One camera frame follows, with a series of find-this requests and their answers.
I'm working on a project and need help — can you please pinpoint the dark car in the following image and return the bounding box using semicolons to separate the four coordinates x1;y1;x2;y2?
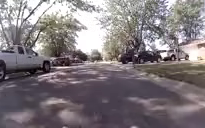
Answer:
51;55;74;67

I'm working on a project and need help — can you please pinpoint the grey asphalt road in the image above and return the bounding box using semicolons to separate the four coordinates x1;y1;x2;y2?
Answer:
0;61;205;128

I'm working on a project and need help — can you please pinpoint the pale house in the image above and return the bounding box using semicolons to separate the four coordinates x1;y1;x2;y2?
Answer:
179;34;205;62

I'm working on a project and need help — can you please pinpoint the small green tree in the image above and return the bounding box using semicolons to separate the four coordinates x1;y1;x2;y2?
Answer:
89;48;104;62

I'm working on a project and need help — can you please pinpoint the white vehicle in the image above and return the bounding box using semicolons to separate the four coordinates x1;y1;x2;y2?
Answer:
159;48;190;62

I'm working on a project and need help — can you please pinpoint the pale concrete kerb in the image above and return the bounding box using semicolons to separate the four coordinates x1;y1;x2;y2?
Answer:
116;63;205;111

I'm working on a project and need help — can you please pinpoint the large tree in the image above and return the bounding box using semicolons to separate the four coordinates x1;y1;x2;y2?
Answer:
0;0;98;51
166;0;205;45
98;0;173;62

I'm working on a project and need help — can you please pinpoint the white pickup truck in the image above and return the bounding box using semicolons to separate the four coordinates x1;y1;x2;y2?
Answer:
0;45;53;83

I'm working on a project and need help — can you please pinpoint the dark vehicle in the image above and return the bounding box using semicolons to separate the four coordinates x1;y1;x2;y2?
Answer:
117;49;163;65

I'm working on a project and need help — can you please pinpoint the grass lawn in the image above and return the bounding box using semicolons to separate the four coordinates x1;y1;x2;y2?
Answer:
133;60;205;90

